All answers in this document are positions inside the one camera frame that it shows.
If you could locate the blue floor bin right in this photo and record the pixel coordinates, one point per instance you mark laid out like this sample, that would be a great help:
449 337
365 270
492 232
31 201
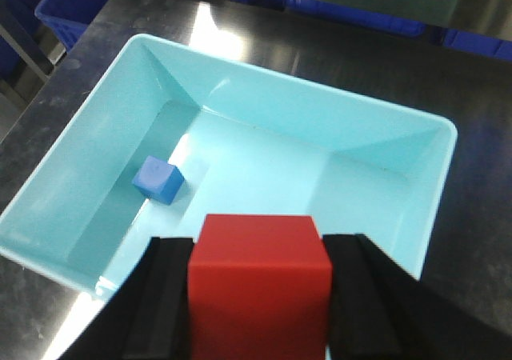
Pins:
475 44

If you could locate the small blue cube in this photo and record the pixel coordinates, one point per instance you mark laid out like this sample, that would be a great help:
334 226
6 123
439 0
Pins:
158 180

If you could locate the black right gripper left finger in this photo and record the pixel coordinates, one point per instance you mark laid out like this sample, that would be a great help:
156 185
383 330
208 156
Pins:
148 316

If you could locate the blue floor bin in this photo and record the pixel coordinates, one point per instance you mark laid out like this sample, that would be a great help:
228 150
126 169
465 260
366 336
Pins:
475 44
68 19

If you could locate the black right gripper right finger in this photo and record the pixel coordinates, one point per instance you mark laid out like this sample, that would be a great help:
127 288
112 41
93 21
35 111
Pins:
378 311

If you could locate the blue floor bin near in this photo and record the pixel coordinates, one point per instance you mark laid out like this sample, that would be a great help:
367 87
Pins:
68 19

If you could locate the stainless steel shelf frame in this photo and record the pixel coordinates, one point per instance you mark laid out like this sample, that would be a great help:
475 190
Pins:
400 0

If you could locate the light cyan plastic tray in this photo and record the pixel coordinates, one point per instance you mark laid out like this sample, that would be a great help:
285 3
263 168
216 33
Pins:
247 140

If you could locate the red cube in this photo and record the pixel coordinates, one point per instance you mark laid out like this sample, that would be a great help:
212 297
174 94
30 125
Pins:
259 288

